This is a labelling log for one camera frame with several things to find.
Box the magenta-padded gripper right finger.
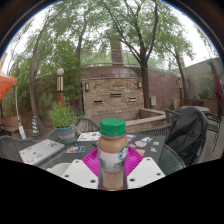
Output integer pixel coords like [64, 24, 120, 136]
[124, 146, 166, 190]

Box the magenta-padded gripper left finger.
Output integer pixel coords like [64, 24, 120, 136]
[61, 147, 102, 190]

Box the green-capped coffee drink bottle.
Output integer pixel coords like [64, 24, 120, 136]
[97, 118, 129, 192]

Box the colourful picture card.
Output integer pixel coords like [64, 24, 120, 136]
[65, 145, 86, 155]

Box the black laptop with stickers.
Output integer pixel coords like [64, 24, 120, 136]
[124, 133, 167, 164]

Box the white printed booklet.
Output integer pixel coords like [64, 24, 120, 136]
[77, 131, 103, 142]

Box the silver laptop with stickers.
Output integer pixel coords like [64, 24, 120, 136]
[18, 138, 65, 165]

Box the potted green plant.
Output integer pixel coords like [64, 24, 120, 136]
[48, 101, 79, 144]

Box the blue yellow striped cone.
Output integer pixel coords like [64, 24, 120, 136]
[30, 115, 41, 135]

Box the black metal chair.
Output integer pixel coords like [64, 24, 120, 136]
[206, 111, 224, 152]

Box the leafy green tree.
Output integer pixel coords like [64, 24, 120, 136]
[9, 3, 88, 138]
[96, 0, 196, 109]

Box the closed maroon umbrella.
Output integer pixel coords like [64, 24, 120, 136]
[209, 59, 224, 118]

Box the orange patio umbrella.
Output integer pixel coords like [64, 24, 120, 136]
[0, 68, 27, 140]

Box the grey wall box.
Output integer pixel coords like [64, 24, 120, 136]
[149, 95, 157, 108]

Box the globe-topped lamp post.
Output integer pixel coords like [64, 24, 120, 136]
[55, 67, 66, 108]

